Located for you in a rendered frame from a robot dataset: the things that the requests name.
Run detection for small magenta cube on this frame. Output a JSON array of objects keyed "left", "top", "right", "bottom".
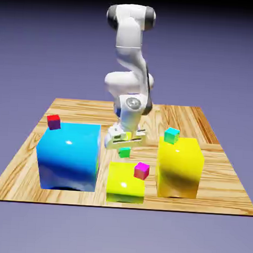
[{"left": 133, "top": 161, "right": 150, "bottom": 181}]

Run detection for small red cube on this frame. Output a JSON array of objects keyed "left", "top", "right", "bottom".
[{"left": 46, "top": 113, "right": 62, "bottom": 131}]

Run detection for small cyan cube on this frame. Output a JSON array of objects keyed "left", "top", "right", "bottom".
[{"left": 164, "top": 127, "right": 181, "bottom": 146}]

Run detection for large blue box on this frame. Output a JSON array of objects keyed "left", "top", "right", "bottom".
[{"left": 33, "top": 120, "right": 102, "bottom": 193}]

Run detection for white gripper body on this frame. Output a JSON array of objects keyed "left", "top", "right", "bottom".
[{"left": 104, "top": 126, "right": 147, "bottom": 153}]

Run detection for small green cube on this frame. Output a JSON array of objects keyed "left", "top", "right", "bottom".
[{"left": 118, "top": 146, "right": 131, "bottom": 159}]

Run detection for low yellow-green box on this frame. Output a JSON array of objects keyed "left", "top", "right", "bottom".
[{"left": 105, "top": 160, "right": 147, "bottom": 205}]

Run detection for large yellow box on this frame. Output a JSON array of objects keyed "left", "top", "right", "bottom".
[{"left": 154, "top": 135, "right": 206, "bottom": 201}]

